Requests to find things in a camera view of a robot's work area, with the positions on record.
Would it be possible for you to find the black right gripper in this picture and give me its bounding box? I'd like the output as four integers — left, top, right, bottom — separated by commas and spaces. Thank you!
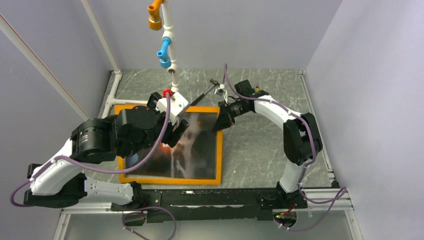
211, 101, 250, 134

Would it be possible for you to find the orange picture frame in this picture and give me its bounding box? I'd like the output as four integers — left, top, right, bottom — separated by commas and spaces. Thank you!
118, 106, 223, 185

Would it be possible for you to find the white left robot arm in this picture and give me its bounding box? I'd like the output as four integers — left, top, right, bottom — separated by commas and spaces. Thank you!
23, 106, 189, 210

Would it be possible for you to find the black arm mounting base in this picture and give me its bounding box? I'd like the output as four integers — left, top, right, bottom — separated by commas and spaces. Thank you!
110, 187, 309, 222

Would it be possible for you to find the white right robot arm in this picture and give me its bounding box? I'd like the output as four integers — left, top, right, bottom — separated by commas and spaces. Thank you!
212, 79, 323, 208

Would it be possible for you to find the black claw hammer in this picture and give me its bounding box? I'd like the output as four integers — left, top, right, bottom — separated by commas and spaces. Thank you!
190, 78, 221, 106

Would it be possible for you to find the blue pipe nozzle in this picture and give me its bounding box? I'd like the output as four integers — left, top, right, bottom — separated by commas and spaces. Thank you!
156, 37, 172, 69

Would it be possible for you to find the white pvc pipe stand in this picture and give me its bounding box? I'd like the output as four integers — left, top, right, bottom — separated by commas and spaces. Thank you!
81, 0, 179, 117

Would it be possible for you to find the orange pipe nozzle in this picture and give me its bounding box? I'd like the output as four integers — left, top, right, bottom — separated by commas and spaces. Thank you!
147, 0, 164, 31

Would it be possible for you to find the white diagonal pole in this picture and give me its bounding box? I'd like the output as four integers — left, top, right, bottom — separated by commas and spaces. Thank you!
0, 14, 90, 120

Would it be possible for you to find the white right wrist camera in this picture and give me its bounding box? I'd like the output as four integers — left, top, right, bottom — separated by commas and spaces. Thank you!
214, 83, 228, 103

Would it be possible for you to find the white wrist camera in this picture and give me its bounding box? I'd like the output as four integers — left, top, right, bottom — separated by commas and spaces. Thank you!
214, 83, 228, 103
156, 88, 190, 125

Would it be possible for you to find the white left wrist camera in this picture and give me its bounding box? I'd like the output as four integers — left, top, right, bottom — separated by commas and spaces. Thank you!
156, 88, 190, 125

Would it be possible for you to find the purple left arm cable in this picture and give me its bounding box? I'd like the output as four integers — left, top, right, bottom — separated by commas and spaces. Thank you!
9, 92, 177, 240

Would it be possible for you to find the aluminium table edge rail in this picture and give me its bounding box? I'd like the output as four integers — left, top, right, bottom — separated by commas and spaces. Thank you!
297, 70, 340, 189

